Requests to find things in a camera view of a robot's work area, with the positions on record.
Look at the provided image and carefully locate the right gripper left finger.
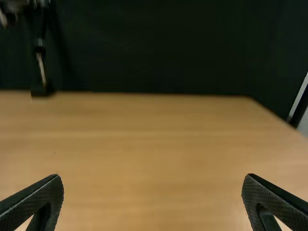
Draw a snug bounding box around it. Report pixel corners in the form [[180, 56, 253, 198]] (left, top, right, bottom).
[[0, 173, 64, 231]]

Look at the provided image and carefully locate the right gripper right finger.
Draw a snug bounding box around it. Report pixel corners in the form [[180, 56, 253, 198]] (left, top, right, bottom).
[[241, 173, 308, 231]]

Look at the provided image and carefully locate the black clamp stand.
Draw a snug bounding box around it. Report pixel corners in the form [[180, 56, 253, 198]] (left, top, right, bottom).
[[0, 0, 57, 98]]

